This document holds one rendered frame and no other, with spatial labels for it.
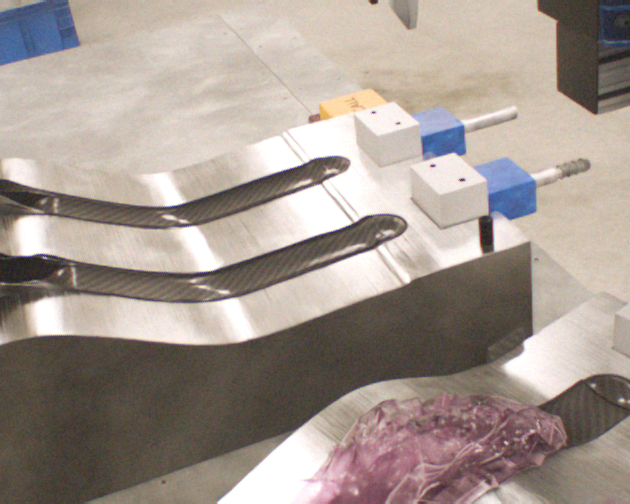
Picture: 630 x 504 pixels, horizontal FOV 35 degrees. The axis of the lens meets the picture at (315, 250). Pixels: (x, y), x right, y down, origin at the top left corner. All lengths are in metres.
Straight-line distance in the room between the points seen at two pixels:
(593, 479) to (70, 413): 0.30
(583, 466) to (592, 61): 0.72
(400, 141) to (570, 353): 0.23
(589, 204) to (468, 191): 1.78
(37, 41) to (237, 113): 2.84
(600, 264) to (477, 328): 1.57
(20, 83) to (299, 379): 0.81
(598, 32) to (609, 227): 1.24
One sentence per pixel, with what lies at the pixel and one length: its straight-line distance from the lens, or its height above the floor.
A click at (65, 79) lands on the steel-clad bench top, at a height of 0.80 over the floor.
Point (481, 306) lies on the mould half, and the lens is 0.68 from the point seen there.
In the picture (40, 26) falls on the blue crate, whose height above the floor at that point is 0.13.
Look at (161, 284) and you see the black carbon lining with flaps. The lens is 0.68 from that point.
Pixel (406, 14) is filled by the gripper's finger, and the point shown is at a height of 1.01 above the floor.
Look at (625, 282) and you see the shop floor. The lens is 2.19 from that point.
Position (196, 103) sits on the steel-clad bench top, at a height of 0.80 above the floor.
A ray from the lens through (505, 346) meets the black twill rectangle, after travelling 0.63.
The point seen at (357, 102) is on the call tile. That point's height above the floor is 0.84.
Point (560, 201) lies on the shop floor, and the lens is 2.48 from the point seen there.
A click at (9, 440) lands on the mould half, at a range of 0.63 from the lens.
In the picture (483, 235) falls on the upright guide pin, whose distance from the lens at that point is 0.67.
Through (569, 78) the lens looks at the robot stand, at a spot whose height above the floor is 0.75.
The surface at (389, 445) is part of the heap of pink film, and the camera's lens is 0.48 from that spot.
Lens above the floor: 1.25
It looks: 32 degrees down
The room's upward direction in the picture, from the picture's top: 9 degrees counter-clockwise
